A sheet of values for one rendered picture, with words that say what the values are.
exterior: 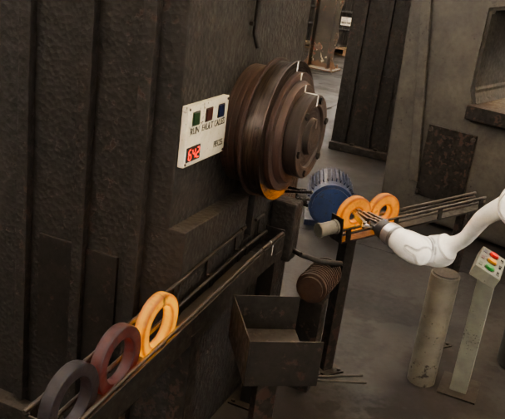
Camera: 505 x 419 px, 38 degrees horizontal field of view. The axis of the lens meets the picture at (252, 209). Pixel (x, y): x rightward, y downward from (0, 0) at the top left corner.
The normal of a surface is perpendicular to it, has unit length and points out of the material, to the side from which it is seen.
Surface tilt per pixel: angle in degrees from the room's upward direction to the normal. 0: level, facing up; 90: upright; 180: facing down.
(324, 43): 90
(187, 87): 90
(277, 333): 5
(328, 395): 0
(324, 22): 90
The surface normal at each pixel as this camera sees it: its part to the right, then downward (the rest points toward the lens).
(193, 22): 0.90, 0.25
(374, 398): 0.12, -0.93
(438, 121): -0.61, 0.20
